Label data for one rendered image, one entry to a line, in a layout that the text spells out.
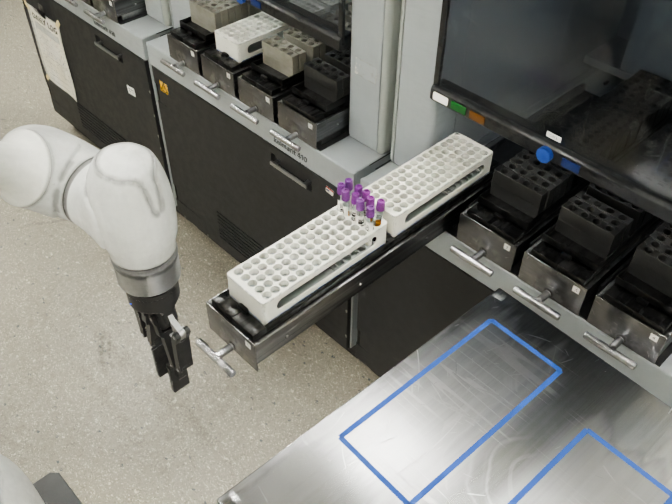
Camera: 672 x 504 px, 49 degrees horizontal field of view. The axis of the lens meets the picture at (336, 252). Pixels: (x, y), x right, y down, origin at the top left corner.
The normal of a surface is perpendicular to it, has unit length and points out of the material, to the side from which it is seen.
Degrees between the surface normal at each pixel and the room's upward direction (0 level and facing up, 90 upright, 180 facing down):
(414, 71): 90
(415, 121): 90
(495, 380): 0
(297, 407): 0
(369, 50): 90
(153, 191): 77
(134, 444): 0
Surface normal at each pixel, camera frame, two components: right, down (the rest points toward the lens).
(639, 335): -0.72, 0.47
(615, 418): 0.00, -0.72
